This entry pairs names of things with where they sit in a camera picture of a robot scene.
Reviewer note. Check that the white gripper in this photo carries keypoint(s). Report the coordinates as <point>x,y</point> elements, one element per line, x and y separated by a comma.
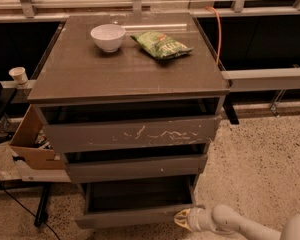
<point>195,217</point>

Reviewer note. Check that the grey bottom drawer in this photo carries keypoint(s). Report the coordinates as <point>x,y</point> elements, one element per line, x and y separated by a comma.
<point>137,201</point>

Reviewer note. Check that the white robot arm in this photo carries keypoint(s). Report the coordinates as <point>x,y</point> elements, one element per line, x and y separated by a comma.
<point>225,221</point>

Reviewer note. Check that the grey middle drawer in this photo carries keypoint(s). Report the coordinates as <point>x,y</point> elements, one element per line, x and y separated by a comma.
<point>135,163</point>

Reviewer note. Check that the grey drawer cabinet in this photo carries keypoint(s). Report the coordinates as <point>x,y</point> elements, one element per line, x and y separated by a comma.
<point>78,73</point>

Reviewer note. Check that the scratched grey top drawer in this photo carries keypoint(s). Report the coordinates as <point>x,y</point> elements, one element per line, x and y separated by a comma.
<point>133,125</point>

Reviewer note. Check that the black stand leg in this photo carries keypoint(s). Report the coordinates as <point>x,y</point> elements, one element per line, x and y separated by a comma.
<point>41,214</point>

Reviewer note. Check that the metal railing beam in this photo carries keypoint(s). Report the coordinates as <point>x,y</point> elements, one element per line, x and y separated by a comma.
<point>263,79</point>

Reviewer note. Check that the brown cardboard box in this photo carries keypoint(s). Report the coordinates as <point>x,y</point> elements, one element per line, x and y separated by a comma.
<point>24,144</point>

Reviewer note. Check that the green chip bag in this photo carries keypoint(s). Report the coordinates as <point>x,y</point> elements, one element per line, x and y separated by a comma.
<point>160,46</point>

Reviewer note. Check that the white ceramic bowl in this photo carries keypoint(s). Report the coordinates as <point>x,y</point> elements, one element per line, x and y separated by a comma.
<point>108,37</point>

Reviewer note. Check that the white paper cup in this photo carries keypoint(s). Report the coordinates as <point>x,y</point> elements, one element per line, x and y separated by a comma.
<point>19,75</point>

